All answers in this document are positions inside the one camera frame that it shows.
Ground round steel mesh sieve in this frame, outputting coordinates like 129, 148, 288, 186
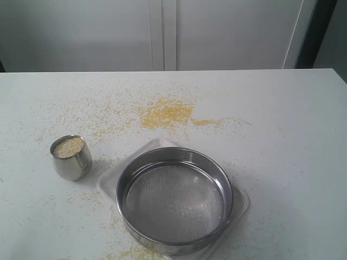
116, 147, 234, 256

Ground stainless steel cup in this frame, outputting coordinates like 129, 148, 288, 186
49, 135, 92, 181

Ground spilled yellow grain pile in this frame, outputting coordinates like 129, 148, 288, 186
138, 98, 225, 129

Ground white square plastic tray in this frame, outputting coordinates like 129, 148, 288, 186
97, 138, 250, 259

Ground white cabinet doors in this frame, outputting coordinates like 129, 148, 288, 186
1, 1, 316, 72

